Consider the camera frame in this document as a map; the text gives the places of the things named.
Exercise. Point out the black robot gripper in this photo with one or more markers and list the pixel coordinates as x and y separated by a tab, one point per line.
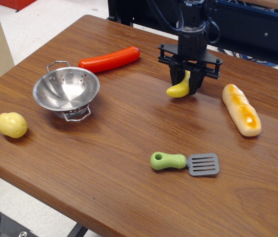
190	53

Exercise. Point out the yellow toy banana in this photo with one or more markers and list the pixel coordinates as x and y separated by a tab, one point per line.
181	89

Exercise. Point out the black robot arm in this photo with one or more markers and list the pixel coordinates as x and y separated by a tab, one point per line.
189	13

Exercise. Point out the small steel colander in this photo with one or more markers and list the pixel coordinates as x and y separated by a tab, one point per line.
66	91

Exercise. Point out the toy bread loaf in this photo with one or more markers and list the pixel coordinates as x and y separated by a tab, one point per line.
242	113

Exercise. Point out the red toy sausage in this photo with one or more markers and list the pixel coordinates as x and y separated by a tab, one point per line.
111	60

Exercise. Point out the yellow toy potato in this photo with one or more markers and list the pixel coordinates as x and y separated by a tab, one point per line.
13	125

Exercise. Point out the red box on floor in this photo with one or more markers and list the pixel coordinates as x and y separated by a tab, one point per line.
16	4

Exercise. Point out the black metal frame rail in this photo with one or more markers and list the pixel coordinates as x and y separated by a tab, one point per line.
242	27

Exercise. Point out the green handled grey toy spatula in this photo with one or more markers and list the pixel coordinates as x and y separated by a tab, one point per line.
199	165

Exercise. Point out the aluminium frame base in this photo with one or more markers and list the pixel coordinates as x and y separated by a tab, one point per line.
1	224

